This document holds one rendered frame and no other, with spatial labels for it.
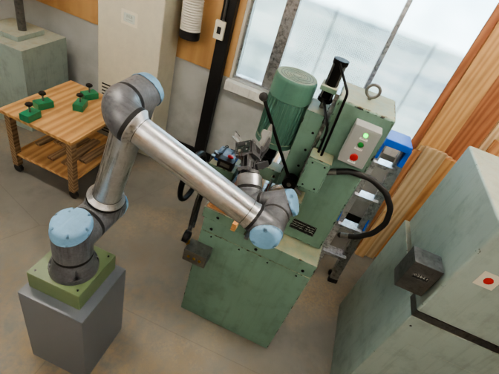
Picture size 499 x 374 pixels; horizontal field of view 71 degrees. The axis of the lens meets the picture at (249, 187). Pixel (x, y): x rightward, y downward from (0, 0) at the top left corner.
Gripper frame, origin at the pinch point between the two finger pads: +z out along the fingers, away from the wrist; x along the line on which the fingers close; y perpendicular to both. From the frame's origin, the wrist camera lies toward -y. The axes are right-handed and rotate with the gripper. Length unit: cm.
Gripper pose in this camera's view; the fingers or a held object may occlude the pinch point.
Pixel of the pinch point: (254, 128)
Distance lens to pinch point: 135.5
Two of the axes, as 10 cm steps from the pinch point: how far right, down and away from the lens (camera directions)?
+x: -8.9, 1.1, 4.4
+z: 0.4, -9.5, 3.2
